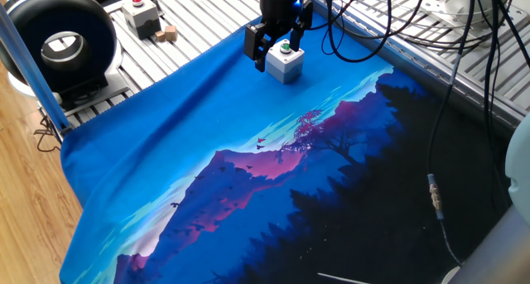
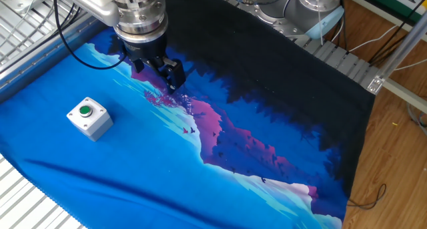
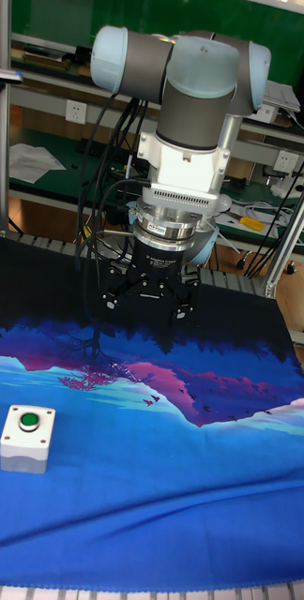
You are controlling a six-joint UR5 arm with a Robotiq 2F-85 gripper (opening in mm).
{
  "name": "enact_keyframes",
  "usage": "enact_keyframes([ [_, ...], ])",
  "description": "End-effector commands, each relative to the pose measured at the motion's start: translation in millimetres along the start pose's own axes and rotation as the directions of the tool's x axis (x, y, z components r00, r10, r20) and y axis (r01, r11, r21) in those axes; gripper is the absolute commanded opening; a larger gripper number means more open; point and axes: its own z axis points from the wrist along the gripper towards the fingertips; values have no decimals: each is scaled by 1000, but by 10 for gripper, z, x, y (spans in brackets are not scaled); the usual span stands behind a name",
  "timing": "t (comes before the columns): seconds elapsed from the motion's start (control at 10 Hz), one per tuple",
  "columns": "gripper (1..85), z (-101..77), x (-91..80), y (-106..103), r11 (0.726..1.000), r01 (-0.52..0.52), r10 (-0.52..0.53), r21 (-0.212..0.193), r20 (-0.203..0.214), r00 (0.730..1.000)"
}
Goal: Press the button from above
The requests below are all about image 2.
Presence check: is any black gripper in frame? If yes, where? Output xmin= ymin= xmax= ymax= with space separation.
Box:
xmin=119 ymin=33 xmax=187 ymax=95

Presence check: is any grey green-button switch box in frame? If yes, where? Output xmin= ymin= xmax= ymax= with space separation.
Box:
xmin=66 ymin=96 xmax=114 ymax=142

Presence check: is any silver wrist flange coupling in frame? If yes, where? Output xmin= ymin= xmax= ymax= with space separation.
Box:
xmin=114 ymin=0 xmax=169 ymax=44

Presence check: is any blue mountain print tablecloth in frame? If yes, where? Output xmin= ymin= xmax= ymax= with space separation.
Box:
xmin=0 ymin=0 xmax=376 ymax=229

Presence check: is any white zip tie tail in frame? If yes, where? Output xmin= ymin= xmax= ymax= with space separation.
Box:
xmin=316 ymin=0 xmax=325 ymax=47

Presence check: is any white floor cable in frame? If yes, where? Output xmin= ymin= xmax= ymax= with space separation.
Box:
xmin=348 ymin=24 xmax=398 ymax=53
xmin=393 ymin=59 xmax=427 ymax=72

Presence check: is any silver corner bracket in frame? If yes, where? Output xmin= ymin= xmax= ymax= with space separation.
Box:
xmin=366 ymin=74 xmax=385 ymax=95

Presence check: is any black looped floor cable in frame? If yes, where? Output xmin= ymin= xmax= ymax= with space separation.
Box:
xmin=346 ymin=183 xmax=388 ymax=211

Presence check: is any aluminium frame post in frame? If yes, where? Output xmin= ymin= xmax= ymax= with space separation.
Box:
xmin=366 ymin=10 xmax=427 ymax=95

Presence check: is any aluminium frame crossbeam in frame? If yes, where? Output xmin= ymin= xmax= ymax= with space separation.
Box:
xmin=382 ymin=77 xmax=427 ymax=115

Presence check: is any grey floor cable bundle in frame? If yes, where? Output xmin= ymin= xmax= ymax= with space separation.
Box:
xmin=406 ymin=103 xmax=427 ymax=137

